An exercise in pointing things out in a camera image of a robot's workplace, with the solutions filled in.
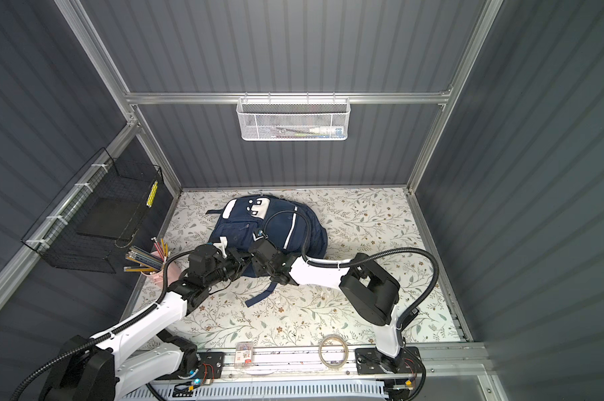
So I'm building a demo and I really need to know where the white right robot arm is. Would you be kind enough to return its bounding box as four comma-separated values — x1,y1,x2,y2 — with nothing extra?
249,238,401,359

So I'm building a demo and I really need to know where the white wire mesh basket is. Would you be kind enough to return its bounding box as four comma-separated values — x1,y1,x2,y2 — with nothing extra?
236,96,351,141

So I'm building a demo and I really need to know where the clear tape roll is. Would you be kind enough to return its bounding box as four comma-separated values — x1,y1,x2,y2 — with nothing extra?
318,334,350,369

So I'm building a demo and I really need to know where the navy blue student backpack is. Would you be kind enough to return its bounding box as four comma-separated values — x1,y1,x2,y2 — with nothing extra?
206,195,328,307

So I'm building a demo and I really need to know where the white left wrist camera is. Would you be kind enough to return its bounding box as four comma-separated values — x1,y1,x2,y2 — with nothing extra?
212,236,228,259

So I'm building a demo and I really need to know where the small clear eraser box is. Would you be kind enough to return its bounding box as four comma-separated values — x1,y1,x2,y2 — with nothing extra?
234,342,255,369

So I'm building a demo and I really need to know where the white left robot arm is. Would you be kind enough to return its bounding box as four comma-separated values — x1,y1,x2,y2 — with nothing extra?
37,244,252,400

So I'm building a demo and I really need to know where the pink pencil cup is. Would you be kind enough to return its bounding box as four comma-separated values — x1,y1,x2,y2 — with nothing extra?
146,262,182,287

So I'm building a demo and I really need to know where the black wire mesh basket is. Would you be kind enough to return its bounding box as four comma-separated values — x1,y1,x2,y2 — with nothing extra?
22,151,163,273

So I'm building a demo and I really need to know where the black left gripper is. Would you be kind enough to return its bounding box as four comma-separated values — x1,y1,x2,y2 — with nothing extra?
203,247,253,290

